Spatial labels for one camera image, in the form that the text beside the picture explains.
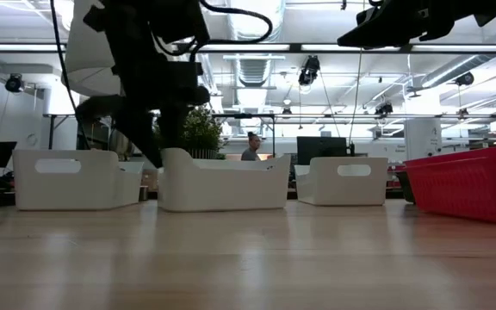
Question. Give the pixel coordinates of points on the black plastic basket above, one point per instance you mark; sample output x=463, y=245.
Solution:
x=405, y=187

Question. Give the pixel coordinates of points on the red plastic basket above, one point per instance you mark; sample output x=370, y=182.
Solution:
x=489, y=151
x=467, y=194

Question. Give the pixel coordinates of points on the white building column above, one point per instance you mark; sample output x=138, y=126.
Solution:
x=422, y=138

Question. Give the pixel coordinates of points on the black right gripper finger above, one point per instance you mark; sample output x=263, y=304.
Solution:
x=381, y=34
x=396, y=5

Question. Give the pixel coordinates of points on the green potted plant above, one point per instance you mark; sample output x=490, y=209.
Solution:
x=202, y=129

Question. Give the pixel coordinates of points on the white lamp shade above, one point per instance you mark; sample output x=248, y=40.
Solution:
x=88, y=56

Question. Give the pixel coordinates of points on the white plastic basket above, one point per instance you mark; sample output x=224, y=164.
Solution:
x=76, y=189
x=222, y=189
x=342, y=189

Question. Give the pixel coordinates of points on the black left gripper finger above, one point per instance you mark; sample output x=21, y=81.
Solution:
x=136, y=129
x=171, y=129

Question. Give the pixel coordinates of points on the person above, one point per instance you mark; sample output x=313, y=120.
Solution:
x=251, y=150

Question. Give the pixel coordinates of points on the black computer monitor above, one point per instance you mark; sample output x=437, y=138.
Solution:
x=321, y=150

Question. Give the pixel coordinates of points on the silver ventilation duct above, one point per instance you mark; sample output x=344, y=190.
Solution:
x=253, y=69

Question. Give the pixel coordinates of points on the hanging black ceiling camera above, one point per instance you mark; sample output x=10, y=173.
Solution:
x=309, y=71

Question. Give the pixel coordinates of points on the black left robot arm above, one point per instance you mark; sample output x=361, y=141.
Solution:
x=144, y=21

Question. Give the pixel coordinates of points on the overhead light bar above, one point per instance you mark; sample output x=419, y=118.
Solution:
x=317, y=47

